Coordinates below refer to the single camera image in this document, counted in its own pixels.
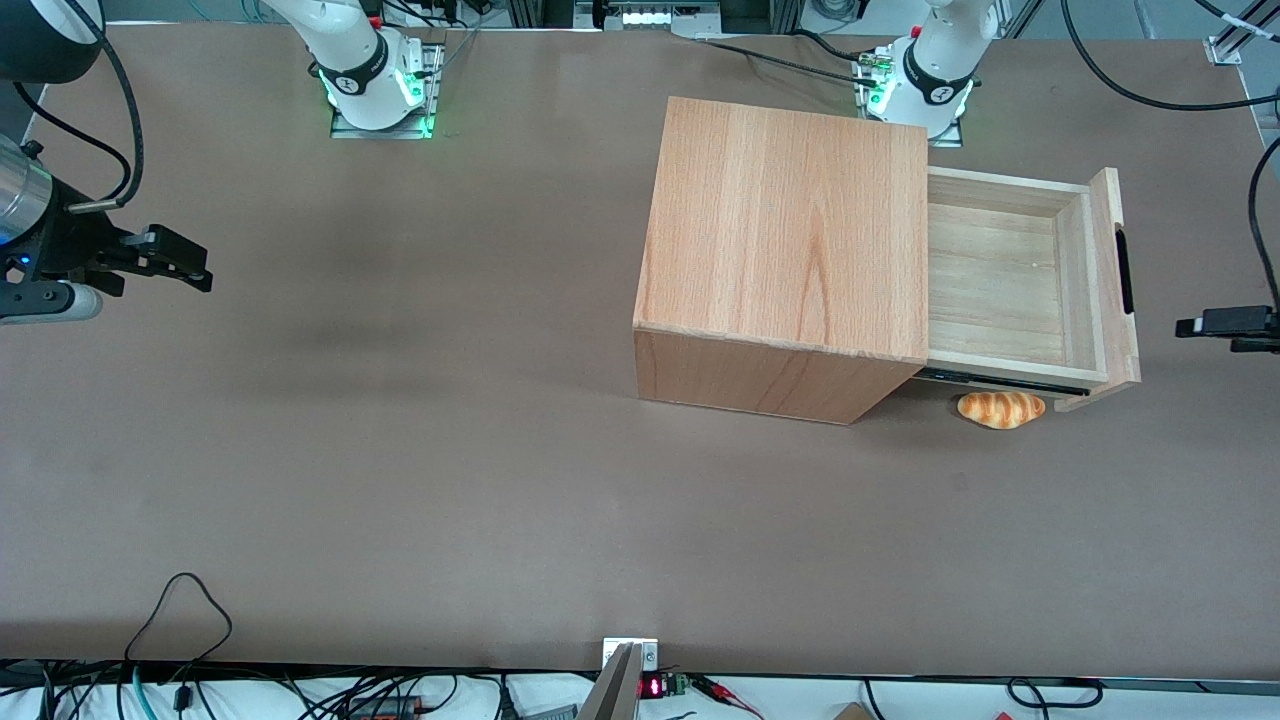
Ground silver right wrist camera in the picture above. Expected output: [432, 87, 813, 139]
[0, 282, 105, 325]

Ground wooden drawer cabinet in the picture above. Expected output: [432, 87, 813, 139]
[633, 96, 931, 426]

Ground thin black looped cable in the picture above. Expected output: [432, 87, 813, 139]
[124, 571, 234, 720]

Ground toy bread roll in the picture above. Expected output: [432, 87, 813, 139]
[957, 390, 1047, 431]

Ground black device with lit panel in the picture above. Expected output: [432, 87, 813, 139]
[575, 0, 723, 34]

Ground orange black device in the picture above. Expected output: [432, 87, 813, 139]
[345, 697, 427, 720]

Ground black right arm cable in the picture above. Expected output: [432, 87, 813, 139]
[12, 20, 145, 214]

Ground red black test leads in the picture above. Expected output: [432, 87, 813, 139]
[690, 675, 764, 720]

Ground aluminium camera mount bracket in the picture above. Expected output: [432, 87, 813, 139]
[577, 637, 661, 720]

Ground black cable with oval loop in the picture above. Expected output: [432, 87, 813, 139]
[1004, 677, 1104, 710]

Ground black metal drawer handle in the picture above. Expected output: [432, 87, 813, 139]
[1114, 227, 1137, 317]

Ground black drawer slide rail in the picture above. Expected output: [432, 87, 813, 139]
[914, 367, 1087, 397]

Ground black cable with green plug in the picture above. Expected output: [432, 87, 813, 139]
[698, 30, 883, 87]

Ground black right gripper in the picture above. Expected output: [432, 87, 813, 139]
[0, 178, 214, 299]

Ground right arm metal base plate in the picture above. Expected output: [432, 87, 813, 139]
[330, 42, 447, 140]

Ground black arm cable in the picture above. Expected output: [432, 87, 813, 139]
[1061, 0, 1280, 313]
[12, 20, 145, 214]

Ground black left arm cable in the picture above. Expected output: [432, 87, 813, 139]
[1061, 0, 1280, 313]

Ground light wooden drawer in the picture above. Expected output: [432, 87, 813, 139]
[915, 166, 1143, 414]

